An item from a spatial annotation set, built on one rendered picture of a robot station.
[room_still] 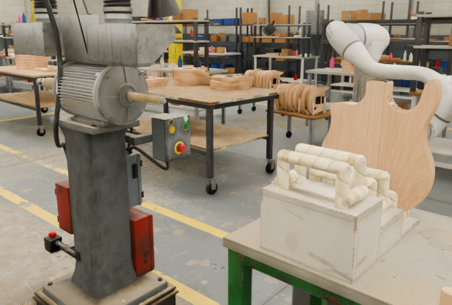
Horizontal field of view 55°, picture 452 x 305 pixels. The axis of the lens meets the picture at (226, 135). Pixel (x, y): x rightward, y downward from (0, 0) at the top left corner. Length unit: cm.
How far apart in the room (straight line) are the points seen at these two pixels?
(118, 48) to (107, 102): 29
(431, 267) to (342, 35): 111
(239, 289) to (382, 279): 41
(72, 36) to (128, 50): 50
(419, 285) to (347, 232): 21
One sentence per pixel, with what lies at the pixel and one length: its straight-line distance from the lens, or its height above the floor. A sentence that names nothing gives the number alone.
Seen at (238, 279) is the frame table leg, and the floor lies 81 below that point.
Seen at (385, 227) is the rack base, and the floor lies 101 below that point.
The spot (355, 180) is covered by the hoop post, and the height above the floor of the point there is 115.
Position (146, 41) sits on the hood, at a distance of 152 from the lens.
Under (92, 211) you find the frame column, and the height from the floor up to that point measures 72.
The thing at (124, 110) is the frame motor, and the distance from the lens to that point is 183.
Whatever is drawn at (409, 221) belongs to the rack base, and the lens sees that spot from 146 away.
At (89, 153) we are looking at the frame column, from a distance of 196.
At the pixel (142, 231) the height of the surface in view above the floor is 55.
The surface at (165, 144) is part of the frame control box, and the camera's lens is 199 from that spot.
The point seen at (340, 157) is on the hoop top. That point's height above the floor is 120.
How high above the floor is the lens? 151
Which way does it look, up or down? 14 degrees down
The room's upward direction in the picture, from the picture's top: straight up
